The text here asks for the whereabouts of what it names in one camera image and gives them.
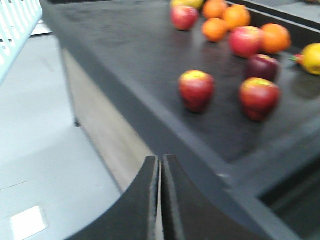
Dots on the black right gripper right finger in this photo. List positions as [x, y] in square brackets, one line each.
[187, 214]

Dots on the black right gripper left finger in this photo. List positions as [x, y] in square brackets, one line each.
[134, 214]

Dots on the red yellow apple front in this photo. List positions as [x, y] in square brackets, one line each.
[196, 90]

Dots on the red yellow apple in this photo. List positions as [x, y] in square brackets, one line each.
[258, 98]
[196, 90]

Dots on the light blue plastic basket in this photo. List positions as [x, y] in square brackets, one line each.
[18, 19]

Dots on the black left front tray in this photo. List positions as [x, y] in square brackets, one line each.
[265, 176]

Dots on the dark red apple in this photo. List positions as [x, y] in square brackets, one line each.
[262, 66]

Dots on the pink red apple left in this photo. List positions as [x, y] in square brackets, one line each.
[245, 41]

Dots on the pink red apple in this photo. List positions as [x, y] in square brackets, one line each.
[183, 17]
[245, 41]

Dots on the small orange tangerine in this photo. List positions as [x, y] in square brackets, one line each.
[214, 29]

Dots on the red chili pepper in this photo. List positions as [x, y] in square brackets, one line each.
[297, 58]

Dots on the pink red apple far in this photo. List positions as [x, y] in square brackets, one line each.
[183, 17]

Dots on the orange middle back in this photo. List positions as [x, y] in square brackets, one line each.
[276, 38]

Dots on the yellow lemon fruit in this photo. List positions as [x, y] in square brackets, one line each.
[311, 59]

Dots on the orange with navel left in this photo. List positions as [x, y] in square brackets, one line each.
[236, 16]

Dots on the orange far left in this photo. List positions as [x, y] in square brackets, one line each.
[214, 8]

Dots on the yellow pear lower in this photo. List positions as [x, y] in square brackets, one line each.
[197, 4]

